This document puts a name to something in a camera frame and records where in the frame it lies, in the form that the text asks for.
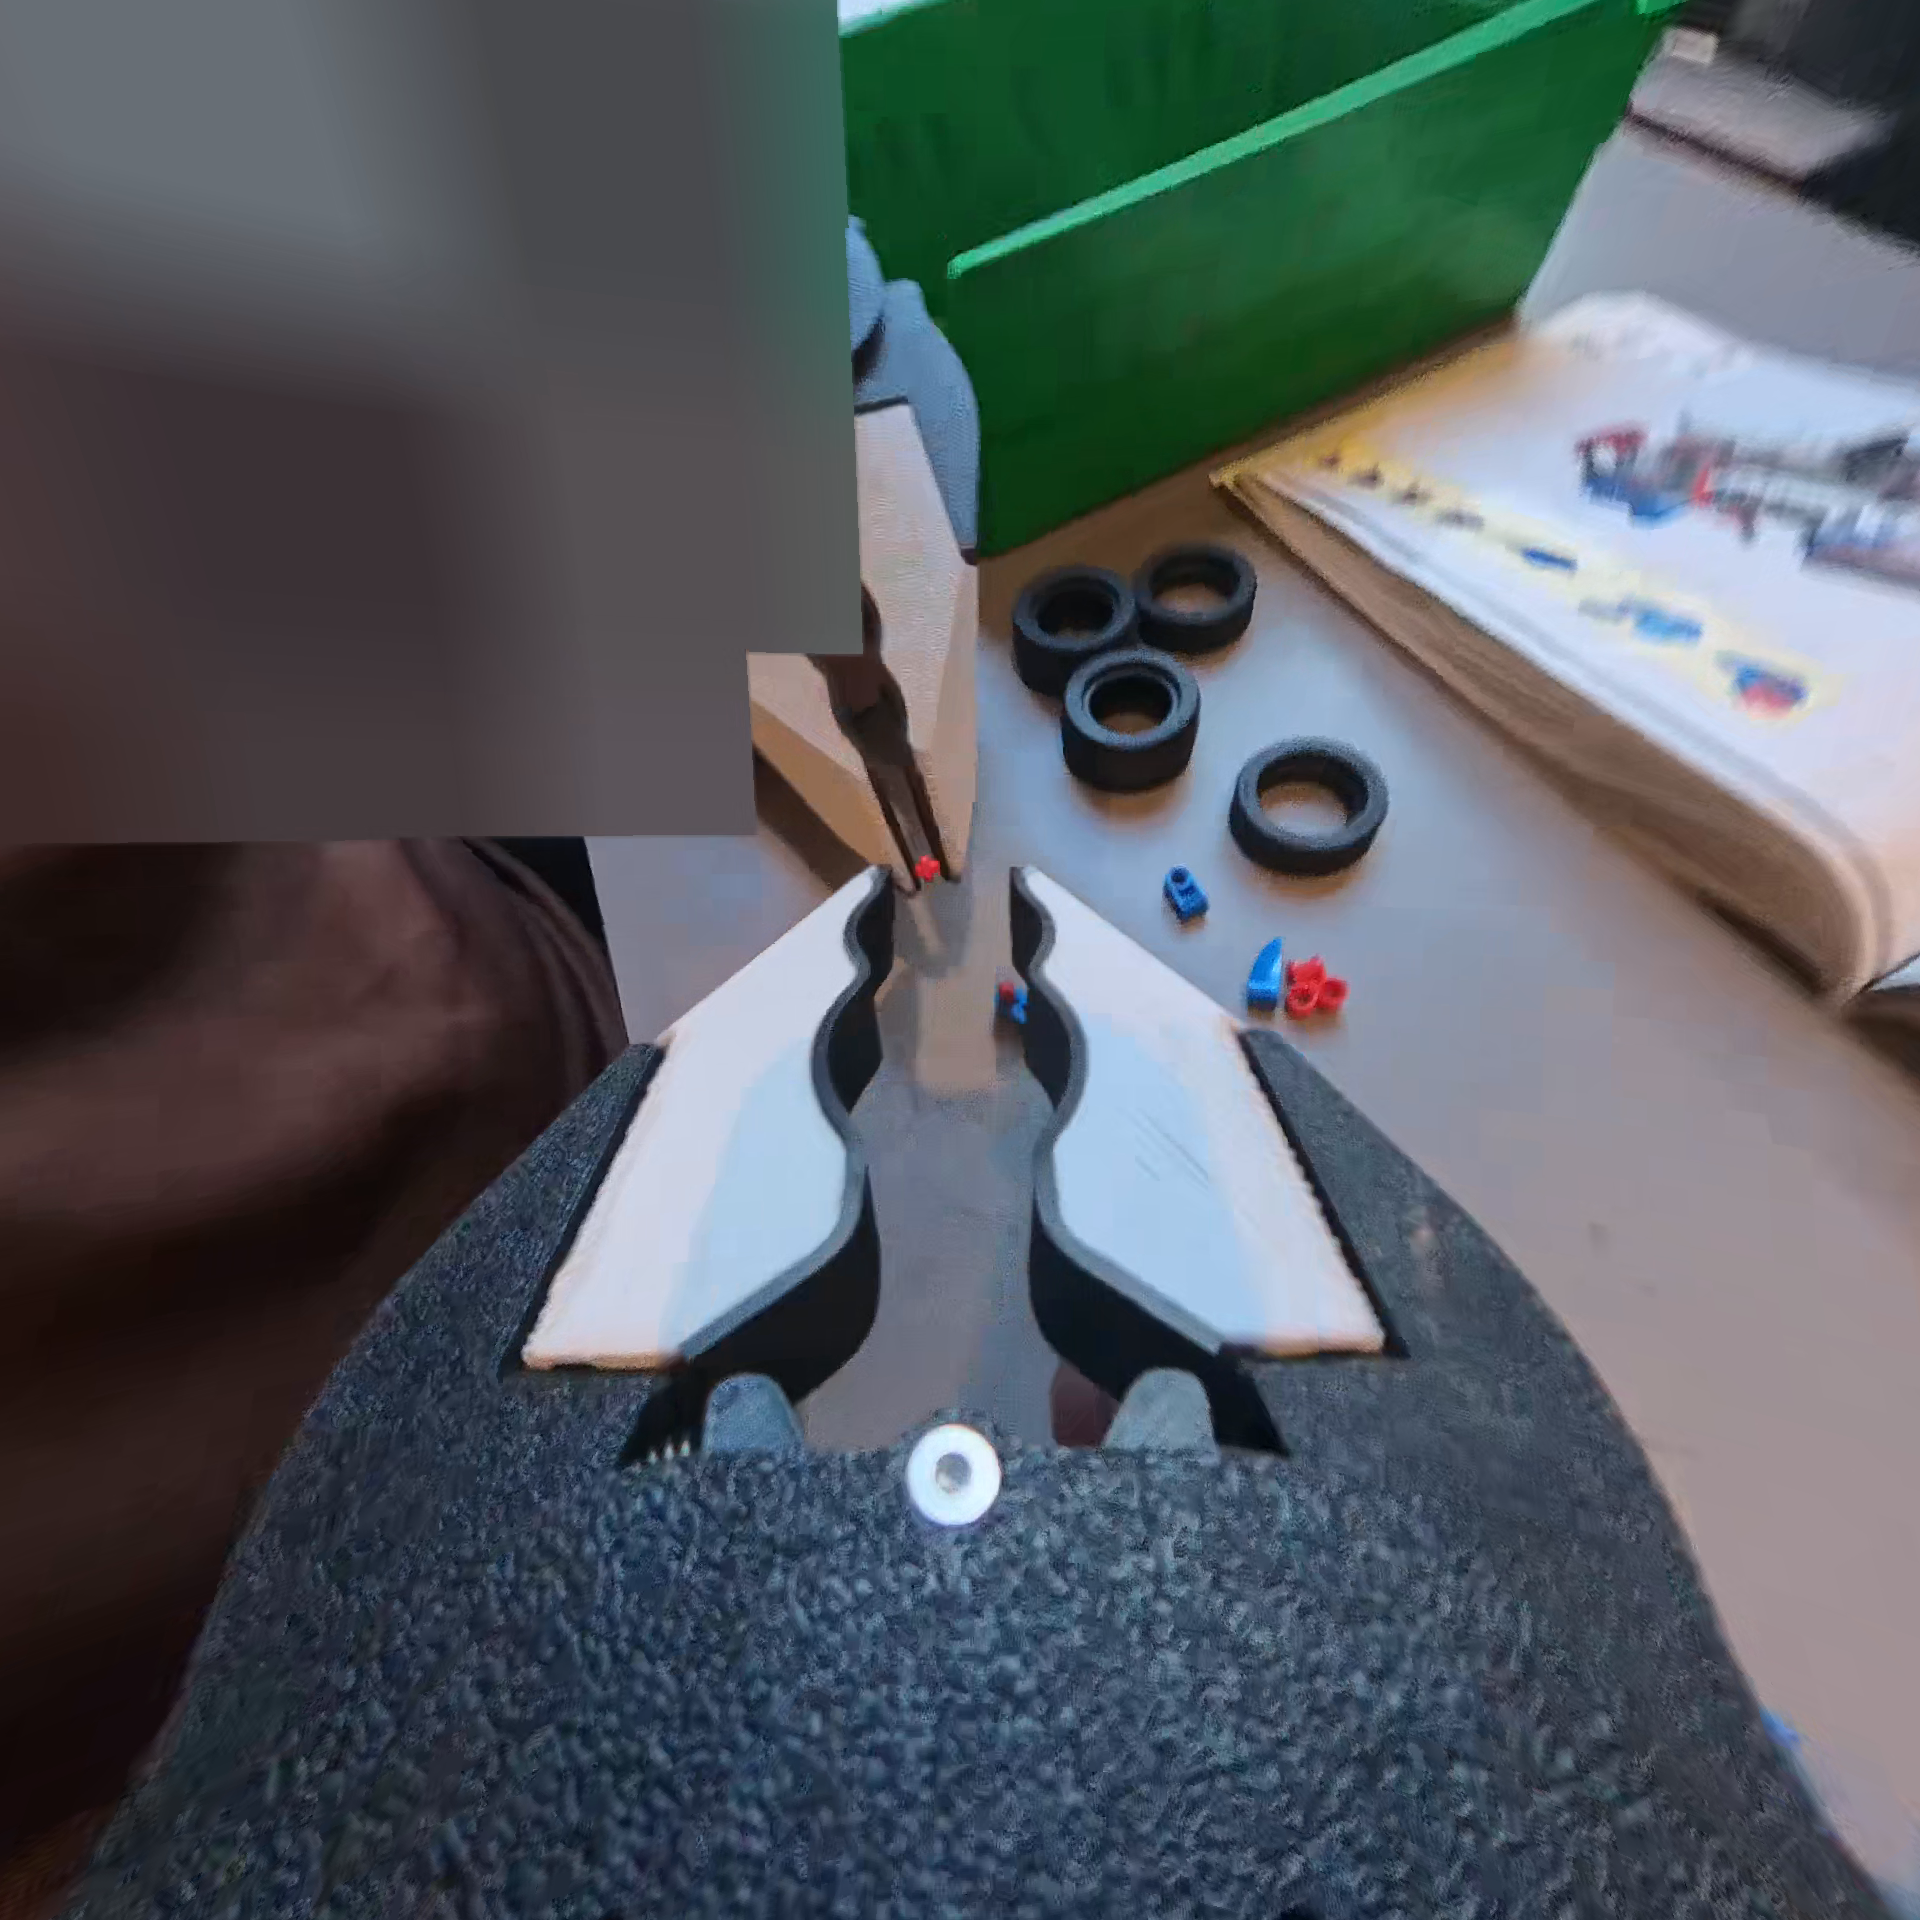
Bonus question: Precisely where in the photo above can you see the grey desk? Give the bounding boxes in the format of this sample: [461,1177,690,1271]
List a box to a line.
[585,130,1920,1920]

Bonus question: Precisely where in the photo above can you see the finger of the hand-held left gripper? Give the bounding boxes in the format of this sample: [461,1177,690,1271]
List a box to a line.
[863,407,979,891]
[748,653,922,899]

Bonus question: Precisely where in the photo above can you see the black toy tire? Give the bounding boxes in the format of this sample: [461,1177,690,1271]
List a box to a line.
[1061,651,1200,795]
[1012,566,1139,697]
[1230,739,1392,881]
[1135,543,1256,660]

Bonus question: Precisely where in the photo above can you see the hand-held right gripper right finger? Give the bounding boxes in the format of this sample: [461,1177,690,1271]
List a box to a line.
[1009,863,1392,1408]

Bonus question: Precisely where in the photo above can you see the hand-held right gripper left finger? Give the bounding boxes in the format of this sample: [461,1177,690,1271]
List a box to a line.
[521,863,899,1404]

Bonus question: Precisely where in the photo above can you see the open instruction booklet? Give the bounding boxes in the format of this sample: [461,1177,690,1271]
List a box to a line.
[1212,293,1920,1039]

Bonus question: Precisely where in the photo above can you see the green plastic bin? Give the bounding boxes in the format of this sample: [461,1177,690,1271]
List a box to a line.
[838,0,1690,560]

